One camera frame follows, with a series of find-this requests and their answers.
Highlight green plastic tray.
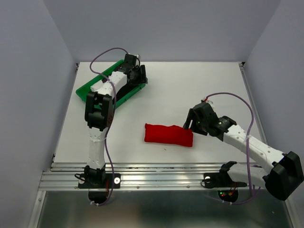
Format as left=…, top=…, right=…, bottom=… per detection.
left=76, top=60, right=146, bottom=108

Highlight red t shirt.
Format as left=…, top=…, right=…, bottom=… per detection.
left=144, top=123, right=193, bottom=147

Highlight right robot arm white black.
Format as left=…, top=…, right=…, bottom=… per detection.
left=183, top=102, right=304, bottom=201

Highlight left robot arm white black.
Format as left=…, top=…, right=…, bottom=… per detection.
left=81, top=63, right=148, bottom=187

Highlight black rolled t shirt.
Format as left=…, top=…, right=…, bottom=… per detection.
left=116, top=85, right=141, bottom=102

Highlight white rolled t shirt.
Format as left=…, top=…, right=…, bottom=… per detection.
left=90, top=74, right=113, bottom=95

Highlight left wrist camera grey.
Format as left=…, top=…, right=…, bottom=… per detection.
left=123, top=53, right=141, bottom=69

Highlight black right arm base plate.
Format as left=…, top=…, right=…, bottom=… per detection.
left=200, top=172, right=247, bottom=189

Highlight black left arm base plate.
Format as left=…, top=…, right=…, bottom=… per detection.
left=75, top=173, right=121, bottom=189

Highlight aluminium frame rails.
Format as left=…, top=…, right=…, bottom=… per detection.
left=29, top=62, right=302, bottom=228

